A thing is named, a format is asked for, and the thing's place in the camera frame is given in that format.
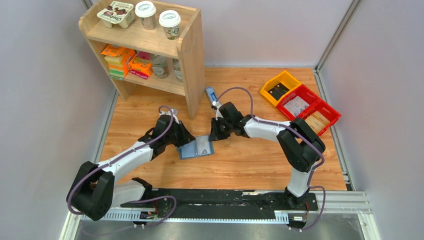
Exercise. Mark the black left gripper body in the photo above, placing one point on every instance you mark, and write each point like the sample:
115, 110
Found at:
178, 137

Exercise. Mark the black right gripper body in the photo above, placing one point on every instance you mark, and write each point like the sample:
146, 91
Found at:
221, 128

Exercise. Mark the blue leather card holder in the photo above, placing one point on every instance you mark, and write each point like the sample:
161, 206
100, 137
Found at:
189, 150

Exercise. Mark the white card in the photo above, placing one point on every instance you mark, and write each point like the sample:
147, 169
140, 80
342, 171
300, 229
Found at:
203, 146

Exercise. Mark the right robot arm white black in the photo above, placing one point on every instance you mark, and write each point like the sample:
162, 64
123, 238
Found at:
300, 144

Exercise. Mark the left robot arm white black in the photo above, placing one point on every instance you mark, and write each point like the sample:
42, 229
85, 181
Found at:
95, 188

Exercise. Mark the black card in yellow bin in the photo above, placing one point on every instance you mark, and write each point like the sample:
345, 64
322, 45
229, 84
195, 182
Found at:
278, 91

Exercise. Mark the blue rectangular box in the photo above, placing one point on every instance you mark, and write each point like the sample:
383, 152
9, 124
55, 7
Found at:
213, 98

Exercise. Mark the yellow plastic bin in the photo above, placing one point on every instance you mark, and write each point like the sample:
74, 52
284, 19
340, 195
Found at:
286, 79

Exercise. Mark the right glass jar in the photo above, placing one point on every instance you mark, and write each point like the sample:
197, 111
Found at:
177, 69

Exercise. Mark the glass jar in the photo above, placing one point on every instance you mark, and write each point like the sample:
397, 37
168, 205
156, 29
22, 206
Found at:
177, 69
159, 65

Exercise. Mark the middle red plastic bin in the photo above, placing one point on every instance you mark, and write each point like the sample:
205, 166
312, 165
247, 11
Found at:
299, 101

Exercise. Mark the red plastic bin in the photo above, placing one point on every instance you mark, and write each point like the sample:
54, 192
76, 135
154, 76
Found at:
299, 101
320, 116

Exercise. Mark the left glass jar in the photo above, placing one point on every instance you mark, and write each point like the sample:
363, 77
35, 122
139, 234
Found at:
159, 65

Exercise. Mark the orange pink snack bag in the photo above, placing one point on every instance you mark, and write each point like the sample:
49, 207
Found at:
140, 65

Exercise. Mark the wooden shelf unit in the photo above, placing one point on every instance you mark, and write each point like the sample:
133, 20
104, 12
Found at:
188, 49

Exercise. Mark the stack of coloured sponges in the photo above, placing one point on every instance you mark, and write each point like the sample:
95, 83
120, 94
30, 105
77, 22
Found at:
115, 65

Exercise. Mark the near red plastic bin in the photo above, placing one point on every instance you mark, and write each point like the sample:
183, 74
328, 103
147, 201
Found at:
320, 116

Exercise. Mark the orange snack box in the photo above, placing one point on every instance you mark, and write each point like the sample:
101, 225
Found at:
115, 50

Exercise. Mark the right white lidded paper cup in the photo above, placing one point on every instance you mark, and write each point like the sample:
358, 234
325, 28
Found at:
170, 21

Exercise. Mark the white lidded paper cup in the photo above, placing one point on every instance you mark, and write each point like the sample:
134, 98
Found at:
170, 21
146, 11

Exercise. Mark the left white lidded paper cup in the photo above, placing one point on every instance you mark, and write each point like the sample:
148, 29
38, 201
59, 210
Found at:
146, 11

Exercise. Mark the chocolate pudding cup pack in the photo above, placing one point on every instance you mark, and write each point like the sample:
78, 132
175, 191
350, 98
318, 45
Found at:
117, 13

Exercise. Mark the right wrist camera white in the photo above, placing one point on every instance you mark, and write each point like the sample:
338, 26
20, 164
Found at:
216, 107

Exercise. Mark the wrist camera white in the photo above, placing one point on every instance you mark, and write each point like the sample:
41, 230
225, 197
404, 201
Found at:
216, 107
171, 112

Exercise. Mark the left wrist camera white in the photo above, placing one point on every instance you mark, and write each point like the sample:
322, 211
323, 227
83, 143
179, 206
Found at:
171, 112

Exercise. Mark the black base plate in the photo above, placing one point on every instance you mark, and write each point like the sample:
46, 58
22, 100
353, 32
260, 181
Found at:
226, 204

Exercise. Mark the aluminium rail frame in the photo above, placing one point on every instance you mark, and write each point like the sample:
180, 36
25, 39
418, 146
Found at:
329, 202

